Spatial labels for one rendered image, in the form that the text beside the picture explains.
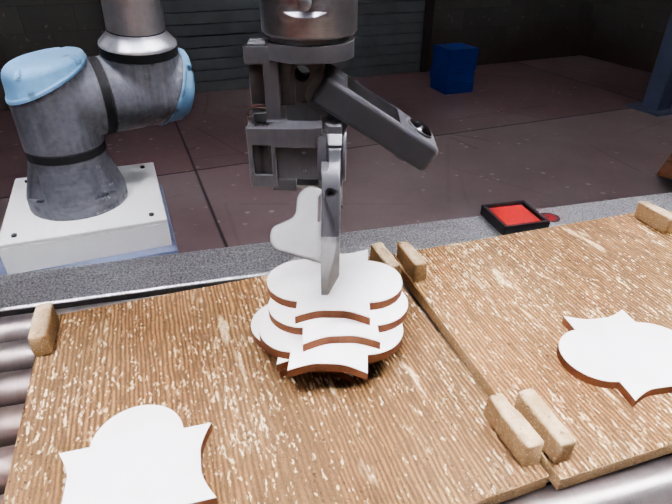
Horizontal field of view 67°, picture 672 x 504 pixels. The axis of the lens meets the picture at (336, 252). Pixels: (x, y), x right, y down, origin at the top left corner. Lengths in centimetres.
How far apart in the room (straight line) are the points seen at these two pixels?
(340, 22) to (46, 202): 62
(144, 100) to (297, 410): 56
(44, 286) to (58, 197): 18
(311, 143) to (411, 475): 28
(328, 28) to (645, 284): 51
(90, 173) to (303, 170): 51
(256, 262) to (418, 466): 38
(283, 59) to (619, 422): 42
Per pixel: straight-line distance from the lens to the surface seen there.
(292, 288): 52
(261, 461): 46
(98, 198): 89
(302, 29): 40
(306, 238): 43
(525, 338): 59
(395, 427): 48
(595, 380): 56
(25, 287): 77
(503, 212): 85
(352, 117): 43
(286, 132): 42
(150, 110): 88
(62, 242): 87
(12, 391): 62
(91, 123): 87
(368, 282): 53
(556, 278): 70
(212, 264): 72
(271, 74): 43
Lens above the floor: 130
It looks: 32 degrees down
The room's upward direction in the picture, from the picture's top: straight up
